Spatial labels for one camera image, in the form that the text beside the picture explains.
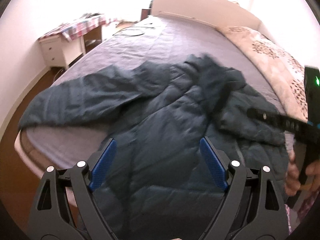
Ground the dark green quilted jacket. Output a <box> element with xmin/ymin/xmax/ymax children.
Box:
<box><xmin>19</xmin><ymin>55</ymin><xmax>288</xmax><ymax>239</ymax></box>

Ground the pink plaid clothing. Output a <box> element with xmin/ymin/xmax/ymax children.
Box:
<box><xmin>284</xmin><ymin>142</ymin><xmax>319</xmax><ymax>222</ymax></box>

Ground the person's right hand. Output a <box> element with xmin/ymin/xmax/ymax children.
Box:
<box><xmin>284</xmin><ymin>152</ymin><xmax>320</xmax><ymax>197</ymax></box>

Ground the beige floral duvet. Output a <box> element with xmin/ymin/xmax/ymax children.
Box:
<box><xmin>215</xmin><ymin>26</ymin><xmax>308</xmax><ymax>122</ymax></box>

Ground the brown mattress pad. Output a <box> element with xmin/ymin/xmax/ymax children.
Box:
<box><xmin>20</xmin><ymin>130</ymin><xmax>59</xmax><ymax>170</ymax></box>

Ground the white drawer desk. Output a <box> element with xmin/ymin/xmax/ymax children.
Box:
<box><xmin>39</xmin><ymin>35</ymin><xmax>86</xmax><ymax>70</ymax></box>

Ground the plaid tablecloth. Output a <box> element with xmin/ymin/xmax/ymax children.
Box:
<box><xmin>39</xmin><ymin>14</ymin><xmax>119</xmax><ymax>42</ymax></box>

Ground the white bed headboard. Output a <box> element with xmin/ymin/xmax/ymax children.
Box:
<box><xmin>151</xmin><ymin>0</ymin><xmax>275</xmax><ymax>42</ymax></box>

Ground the black cable on bed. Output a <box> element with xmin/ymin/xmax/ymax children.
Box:
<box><xmin>112</xmin><ymin>22</ymin><xmax>155</xmax><ymax>38</ymax></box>

